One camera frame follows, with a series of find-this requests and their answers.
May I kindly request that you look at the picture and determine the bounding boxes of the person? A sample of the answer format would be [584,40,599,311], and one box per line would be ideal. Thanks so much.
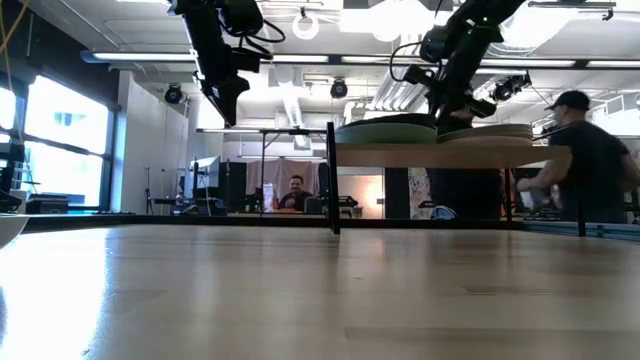
[516,89,640,225]
[277,174,316,213]

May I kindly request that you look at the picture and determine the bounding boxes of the beige curtain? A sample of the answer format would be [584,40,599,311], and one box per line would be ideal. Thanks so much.
[244,158,322,202]

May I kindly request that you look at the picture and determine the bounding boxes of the black ceiling spotlight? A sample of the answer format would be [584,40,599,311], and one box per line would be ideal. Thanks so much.
[163,82,184,106]
[491,72,533,104]
[329,77,350,100]

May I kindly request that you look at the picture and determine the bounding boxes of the light blue plate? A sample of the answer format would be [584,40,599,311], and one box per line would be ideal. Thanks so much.
[438,122,535,137]

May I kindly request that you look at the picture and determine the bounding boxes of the black equipment stand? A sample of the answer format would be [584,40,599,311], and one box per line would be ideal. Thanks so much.
[0,142,27,215]

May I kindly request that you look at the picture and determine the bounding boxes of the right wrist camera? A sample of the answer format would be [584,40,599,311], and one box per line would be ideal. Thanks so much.
[418,24,454,65]

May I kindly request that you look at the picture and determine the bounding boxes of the black table edge rail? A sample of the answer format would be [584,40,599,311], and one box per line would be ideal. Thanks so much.
[22,213,526,232]

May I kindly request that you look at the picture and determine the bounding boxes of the wooden shelf with black frame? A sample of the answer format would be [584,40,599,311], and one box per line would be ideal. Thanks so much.
[325,121,587,238]

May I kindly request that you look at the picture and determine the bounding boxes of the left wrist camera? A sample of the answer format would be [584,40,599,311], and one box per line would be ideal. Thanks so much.
[230,45,262,75]

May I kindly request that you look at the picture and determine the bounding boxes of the black panel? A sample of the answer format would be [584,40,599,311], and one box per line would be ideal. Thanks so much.
[424,167,505,221]

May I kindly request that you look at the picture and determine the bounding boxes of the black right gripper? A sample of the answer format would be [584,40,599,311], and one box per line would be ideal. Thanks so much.
[403,59,498,136]

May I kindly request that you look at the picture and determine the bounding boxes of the grey computer monitor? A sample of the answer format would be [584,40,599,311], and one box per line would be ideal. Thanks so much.
[188,155,222,190]

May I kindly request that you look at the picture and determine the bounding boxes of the pale grey-green plate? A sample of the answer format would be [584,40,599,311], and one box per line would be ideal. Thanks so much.
[0,213,30,250]

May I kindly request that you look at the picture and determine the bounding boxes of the long ceiling light bar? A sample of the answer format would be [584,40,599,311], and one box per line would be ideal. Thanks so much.
[269,53,331,65]
[474,58,578,70]
[584,59,640,70]
[79,48,201,65]

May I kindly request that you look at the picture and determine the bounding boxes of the black low box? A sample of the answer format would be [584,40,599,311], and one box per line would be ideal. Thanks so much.
[24,194,70,216]

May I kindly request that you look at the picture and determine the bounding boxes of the black cabinet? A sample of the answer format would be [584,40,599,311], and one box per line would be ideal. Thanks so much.
[218,161,249,215]

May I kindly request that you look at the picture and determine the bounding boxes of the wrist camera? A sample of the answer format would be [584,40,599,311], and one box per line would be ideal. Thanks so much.
[418,24,454,65]
[230,45,262,75]

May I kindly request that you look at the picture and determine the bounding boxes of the black frame high table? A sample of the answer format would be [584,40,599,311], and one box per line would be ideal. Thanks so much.
[195,126,329,217]

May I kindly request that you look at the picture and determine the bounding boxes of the dark teal plate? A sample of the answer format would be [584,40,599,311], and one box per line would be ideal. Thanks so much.
[339,119,439,130]

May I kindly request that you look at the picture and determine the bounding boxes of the large window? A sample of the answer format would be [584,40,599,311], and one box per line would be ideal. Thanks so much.
[22,74,114,209]

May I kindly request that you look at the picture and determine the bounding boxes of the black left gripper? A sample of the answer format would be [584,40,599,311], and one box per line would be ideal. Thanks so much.
[197,49,251,127]

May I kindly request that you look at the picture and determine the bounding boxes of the sage green plate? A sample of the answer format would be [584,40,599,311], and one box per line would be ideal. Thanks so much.
[334,123,440,146]

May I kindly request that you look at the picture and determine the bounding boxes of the white ring lamp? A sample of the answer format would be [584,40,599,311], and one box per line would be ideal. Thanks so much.
[291,10,321,41]

